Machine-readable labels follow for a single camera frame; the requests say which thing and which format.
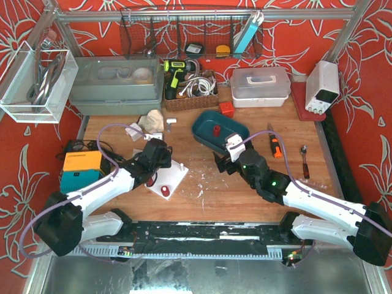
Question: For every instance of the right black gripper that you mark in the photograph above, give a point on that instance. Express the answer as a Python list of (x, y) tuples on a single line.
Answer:
[(223, 161)]

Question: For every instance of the red handled ratchet wrench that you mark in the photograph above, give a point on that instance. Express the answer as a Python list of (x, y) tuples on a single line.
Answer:
[(303, 151)]

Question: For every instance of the woven wicker basket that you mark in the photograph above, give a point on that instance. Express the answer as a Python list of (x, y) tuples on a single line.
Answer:
[(200, 92)]

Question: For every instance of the grey plastic storage box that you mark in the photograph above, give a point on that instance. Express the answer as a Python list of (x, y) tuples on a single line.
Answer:
[(117, 86)]

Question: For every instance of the white power supply unit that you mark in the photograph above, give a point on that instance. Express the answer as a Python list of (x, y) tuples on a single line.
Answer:
[(322, 87)]

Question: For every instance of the red mat under supply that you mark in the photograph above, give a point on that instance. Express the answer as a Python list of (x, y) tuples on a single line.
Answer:
[(298, 92)]

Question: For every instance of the teal white book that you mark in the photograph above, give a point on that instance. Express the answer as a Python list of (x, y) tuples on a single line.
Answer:
[(242, 39)]

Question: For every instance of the teal electronic box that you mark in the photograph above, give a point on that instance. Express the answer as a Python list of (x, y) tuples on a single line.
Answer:
[(76, 180)]

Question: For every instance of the red cube block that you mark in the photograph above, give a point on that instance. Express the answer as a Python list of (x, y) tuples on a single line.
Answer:
[(227, 109)]

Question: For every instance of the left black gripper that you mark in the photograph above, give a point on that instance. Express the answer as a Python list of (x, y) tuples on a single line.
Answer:
[(165, 157)]

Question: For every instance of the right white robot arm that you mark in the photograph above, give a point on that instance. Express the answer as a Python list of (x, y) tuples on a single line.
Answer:
[(365, 229)]

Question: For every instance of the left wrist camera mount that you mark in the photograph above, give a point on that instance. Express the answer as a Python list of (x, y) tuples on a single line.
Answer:
[(157, 135)]

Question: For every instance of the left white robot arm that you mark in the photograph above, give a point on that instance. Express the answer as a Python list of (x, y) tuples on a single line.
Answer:
[(67, 219)]

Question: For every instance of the orange electronic box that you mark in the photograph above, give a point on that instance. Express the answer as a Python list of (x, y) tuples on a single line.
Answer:
[(82, 161)]

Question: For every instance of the white plastic handled case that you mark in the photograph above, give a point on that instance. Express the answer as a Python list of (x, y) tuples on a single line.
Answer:
[(260, 87)]

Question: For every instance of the small white metal bracket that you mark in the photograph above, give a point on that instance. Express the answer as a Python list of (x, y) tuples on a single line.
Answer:
[(170, 122)]

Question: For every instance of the green black cordless drill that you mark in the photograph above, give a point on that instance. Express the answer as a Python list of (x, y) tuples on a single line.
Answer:
[(177, 70)]

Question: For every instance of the clear acrylic wall bin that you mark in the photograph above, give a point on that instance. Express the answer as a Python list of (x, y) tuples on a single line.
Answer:
[(35, 86)]

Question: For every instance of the white peg base plate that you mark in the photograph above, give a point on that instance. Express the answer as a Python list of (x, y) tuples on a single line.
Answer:
[(170, 177)]

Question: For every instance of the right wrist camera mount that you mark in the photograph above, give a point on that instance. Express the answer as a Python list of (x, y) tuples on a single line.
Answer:
[(235, 146)]

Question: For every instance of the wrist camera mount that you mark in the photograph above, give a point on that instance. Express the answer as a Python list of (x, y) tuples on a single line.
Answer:
[(235, 146), (157, 135)]

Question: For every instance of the black round tape case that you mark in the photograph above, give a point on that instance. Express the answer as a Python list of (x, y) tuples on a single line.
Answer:
[(194, 50)]

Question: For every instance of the orange handled screwdriver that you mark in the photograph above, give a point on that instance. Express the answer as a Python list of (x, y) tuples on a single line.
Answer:
[(275, 146)]

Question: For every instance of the teal plastic tray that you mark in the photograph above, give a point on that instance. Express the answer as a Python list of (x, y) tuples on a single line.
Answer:
[(212, 128)]

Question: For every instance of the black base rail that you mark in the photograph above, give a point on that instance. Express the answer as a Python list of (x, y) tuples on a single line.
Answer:
[(203, 240)]

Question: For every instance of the red spring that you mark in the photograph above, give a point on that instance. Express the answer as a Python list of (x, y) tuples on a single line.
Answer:
[(216, 131), (165, 191), (150, 182)]

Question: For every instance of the beige work glove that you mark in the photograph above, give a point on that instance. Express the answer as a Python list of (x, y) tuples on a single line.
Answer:
[(153, 122)]

